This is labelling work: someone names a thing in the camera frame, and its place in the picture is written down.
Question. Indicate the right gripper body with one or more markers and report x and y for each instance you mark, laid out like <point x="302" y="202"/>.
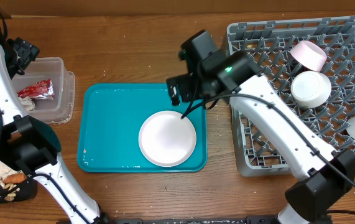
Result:
<point x="190" y="86"/>

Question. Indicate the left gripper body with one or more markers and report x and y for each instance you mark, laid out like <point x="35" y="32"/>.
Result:
<point x="18" y="55"/>

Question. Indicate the red snack wrapper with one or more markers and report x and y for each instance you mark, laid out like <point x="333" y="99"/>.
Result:
<point x="42" y="90"/>

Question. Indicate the white napkin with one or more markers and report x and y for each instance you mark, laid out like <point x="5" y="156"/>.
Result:
<point x="27" y="103"/>

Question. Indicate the pink plate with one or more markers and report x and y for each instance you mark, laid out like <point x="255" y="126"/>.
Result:
<point x="167" y="140"/>

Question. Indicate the orange carrot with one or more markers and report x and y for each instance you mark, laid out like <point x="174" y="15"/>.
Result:
<point x="14" y="178"/>

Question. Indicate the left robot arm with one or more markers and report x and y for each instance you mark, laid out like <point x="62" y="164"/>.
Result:
<point x="30" y="145"/>

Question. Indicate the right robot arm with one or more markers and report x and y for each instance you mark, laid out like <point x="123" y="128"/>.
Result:
<point x="323" y="174"/>

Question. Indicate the grey dishwasher rack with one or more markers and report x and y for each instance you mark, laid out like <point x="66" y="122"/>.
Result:
<point x="269" y="43"/>

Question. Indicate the clear plastic bin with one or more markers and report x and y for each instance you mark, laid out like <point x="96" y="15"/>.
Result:
<point x="60" y="108"/>

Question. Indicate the teal plastic tray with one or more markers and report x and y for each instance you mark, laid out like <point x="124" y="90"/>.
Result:
<point x="113" y="114"/>

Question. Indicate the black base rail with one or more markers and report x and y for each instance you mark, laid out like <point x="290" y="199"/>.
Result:
<point x="256" y="219"/>

